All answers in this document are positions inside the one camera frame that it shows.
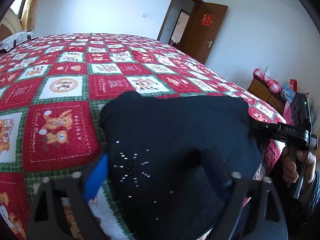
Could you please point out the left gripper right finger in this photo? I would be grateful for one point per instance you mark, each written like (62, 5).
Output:
(252, 207)

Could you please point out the pink bag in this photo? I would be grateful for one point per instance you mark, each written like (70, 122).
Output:
(287, 114)

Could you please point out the blue cloth item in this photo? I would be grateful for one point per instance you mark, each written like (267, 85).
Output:
(287, 94)

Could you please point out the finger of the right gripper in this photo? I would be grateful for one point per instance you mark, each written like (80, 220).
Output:
(263, 131)

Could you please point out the red plaid cloth roll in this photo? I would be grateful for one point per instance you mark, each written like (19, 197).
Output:
(272, 84)

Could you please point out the black pants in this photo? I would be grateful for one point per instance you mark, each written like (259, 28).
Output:
(154, 151)

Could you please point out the wooden dresser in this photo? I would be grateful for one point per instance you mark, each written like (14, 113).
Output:
(259, 89)

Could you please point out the person's right hand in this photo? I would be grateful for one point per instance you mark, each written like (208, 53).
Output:
(290, 168)

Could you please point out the white patterned pillow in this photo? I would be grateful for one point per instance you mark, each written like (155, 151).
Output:
(16, 39)

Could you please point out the cream wooden headboard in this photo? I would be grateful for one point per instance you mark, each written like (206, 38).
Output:
(9, 25)

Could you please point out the red gift bag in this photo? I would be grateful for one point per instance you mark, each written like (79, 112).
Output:
(293, 85)

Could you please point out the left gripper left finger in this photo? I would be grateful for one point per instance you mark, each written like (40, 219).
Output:
(48, 218)

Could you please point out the yellow curtain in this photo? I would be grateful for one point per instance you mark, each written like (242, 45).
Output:
(29, 15)

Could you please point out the brown wooden door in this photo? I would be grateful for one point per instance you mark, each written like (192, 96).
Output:
(195, 43)

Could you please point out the red paper door decoration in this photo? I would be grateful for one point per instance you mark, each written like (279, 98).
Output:
(207, 20)

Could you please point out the red patchwork bed cover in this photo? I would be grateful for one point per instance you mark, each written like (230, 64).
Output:
(53, 88)

